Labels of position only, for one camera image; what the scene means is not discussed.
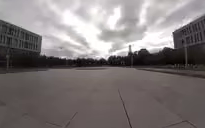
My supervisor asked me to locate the pale pole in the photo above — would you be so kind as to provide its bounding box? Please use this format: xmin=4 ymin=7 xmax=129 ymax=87
xmin=5 ymin=53 xmax=11 ymax=71

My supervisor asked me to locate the row of dark trees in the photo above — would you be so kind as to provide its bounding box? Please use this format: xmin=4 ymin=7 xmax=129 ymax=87
xmin=0 ymin=46 xmax=205 ymax=69

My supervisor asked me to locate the grass strip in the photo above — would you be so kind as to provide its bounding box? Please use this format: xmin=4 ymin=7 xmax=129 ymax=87
xmin=136 ymin=64 xmax=205 ymax=80

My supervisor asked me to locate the grey building with window rows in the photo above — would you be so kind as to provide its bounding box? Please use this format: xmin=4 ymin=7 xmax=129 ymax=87
xmin=0 ymin=15 xmax=43 ymax=58

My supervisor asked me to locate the tall grey glazed building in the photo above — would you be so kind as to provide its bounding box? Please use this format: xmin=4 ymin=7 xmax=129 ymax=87
xmin=172 ymin=9 xmax=205 ymax=51

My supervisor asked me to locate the grey paved plaza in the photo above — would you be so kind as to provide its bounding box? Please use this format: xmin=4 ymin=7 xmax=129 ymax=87
xmin=0 ymin=66 xmax=205 ymax=128

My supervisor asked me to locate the lamp pole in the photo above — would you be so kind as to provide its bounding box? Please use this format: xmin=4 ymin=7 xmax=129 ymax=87
xmin=181 ymin=38 xmax=189 ymax=69

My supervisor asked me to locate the distant tower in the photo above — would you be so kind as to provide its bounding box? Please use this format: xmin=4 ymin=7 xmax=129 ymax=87
xmin=127 ymin=44 xmax=134 ymax=57

